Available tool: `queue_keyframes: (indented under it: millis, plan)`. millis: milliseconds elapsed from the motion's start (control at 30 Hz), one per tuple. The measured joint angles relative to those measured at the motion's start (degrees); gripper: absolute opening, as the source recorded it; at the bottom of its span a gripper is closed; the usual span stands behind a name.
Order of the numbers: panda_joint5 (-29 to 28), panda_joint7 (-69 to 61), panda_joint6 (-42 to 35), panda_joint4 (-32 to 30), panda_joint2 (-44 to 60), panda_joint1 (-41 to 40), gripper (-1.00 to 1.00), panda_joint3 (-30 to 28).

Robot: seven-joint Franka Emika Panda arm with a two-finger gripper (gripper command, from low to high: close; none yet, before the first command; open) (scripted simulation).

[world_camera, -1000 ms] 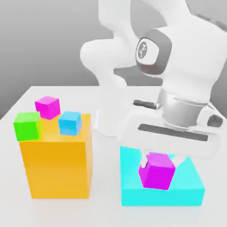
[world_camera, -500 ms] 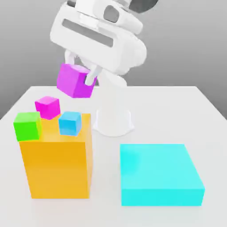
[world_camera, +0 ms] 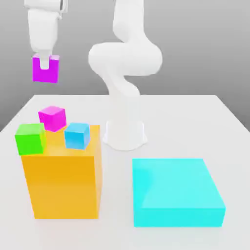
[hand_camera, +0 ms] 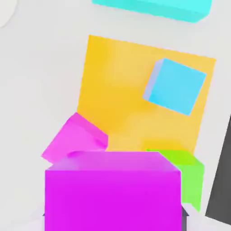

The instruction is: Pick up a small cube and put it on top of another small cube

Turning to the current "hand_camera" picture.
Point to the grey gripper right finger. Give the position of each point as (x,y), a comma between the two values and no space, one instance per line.
(184,221)

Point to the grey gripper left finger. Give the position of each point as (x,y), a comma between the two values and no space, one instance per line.
(41,222)

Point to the small purple cube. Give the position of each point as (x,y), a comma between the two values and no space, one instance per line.
(112,194)

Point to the small green cube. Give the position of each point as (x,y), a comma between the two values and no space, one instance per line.
(191,178)

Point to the small pink cube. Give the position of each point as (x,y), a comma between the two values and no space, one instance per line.
(75,135)

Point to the small light blue cube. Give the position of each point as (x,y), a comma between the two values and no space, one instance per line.
(177,87)

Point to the large orange box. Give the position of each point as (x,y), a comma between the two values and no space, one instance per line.
(115,86)

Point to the large cyan box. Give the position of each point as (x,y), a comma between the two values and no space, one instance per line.
(162,8)

